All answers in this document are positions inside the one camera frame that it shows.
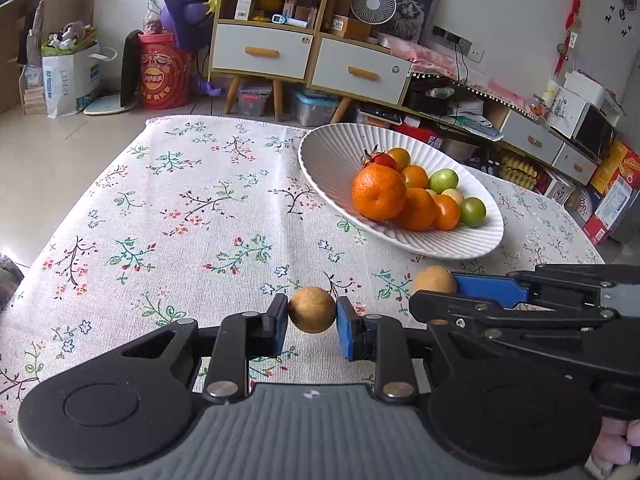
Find pink cloth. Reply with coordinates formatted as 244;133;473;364
377;32;531;111

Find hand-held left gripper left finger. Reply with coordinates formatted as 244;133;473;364
114;294;290;403

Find black flat panel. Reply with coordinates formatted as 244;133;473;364
120;30;143;108

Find black lidded storage box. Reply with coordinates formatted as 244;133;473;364
357;102;403;126

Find white microwave oven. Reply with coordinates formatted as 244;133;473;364
562;97;618;158

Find white oval board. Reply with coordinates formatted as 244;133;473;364
82;95;141;115

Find orange cherry tomato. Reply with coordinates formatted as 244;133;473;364
433;194;461;231
401;165;430;190

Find floral tablecloth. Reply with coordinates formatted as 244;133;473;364
0;115;606;433

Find clear storage box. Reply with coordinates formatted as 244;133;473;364
237;84;273;118

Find red tomato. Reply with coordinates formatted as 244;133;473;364
361;146;398;171

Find orange cardboard box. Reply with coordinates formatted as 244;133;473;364
582;140;640;246

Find white paper bag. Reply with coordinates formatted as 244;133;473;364
41;42;118;118

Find olive cherry tomato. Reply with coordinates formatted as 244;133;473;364
386;147;412;171

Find red printed bucket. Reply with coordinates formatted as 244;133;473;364
137;31;193;111

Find blue lidded storage box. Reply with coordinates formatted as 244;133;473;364
290;87;341;127

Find white drawer with orange handle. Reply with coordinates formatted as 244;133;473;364
212;24;313;80
311;37;412;106

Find yellow egg trays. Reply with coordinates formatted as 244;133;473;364
500;152;538;191

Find purple plush toy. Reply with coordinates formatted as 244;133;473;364
162;0;223;96

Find white desk fan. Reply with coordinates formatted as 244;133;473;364
350;0;397;26

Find small cardboard box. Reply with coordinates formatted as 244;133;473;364
331;15;373;41

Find grey quilted cushion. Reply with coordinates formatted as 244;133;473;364
0;255;25;313

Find framed cat picture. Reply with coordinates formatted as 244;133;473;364
381;0;445;47

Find white ribbed plate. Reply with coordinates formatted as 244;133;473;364
298;123;505;261

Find wooden cabinet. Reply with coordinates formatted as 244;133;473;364
207;0;413;123

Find red wall ornament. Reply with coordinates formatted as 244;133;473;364
555;0;591;73

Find grey plush toy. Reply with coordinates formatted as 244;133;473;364
47;21;98;51

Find green cherry tomato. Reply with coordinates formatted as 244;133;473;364
459;197;487;228
429;169;460;195

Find red box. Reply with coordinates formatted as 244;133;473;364
400;122;446;148

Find person's right hand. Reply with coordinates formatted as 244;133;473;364
592;417;640;478

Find white wall socket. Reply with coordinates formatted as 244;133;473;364
457;36;485;63

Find tangerine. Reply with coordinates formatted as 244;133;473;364
351;165;407;222
397;187;437;232

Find black storage bin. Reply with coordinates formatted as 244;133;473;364
404;87;451;116

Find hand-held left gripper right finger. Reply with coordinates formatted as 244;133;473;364
336;296;432;404

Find wooden bookshelf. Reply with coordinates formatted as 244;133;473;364
0;0;101;116

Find low wooden sideboard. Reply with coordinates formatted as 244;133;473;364
407;75;601;186

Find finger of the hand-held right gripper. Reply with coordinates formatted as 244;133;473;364
450;264;640;309
410;291;616;377

